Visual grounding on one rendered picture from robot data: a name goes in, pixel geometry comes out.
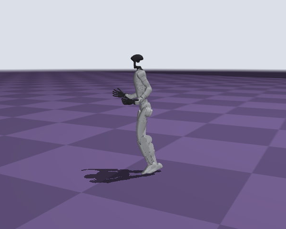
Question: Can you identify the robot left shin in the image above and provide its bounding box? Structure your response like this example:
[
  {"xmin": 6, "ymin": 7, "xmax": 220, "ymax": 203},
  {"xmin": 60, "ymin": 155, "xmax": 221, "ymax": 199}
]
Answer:
[{"xmin": 137, "ymin": 136, "xmax": 152, "ymax": 166}]

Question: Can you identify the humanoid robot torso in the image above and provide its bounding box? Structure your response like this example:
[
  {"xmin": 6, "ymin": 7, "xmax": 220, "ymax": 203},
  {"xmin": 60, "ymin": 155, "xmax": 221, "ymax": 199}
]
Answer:
[{"xmin": 133, "ymin": 69, "xmax": 151, "ymax": 111}]

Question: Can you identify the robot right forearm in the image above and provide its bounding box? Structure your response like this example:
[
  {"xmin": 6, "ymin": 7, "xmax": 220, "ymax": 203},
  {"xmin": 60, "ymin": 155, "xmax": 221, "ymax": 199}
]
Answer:
[{"xmin": 125, "ymin": 93, "xmax": 137, "ymax": 99}]

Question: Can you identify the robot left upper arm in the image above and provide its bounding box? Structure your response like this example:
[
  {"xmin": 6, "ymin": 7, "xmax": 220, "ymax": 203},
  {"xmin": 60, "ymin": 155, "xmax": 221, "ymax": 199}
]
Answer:
[{"xmin": 137, "ymin": 71, "xmax": 152, "ymax": 91}]

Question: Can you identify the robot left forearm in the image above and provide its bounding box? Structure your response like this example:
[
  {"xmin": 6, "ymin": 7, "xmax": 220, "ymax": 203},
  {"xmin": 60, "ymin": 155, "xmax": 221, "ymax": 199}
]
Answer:
[{"xmin": 135, "ymin": 87, "xmax": 152, "ymax": 105}]

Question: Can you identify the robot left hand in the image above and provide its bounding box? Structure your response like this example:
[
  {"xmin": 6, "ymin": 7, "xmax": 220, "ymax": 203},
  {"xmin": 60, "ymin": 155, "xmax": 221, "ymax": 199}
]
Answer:
[{"xmin": 122, "ymin": 96, "xmax": 139, "ymax": 105}]

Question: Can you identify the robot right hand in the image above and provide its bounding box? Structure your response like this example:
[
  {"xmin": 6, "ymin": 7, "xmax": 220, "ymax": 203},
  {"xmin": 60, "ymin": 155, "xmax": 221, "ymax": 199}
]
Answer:
[{"xmin": 113, "ymin": 88, "xmax": 126, "ymax": 98}]

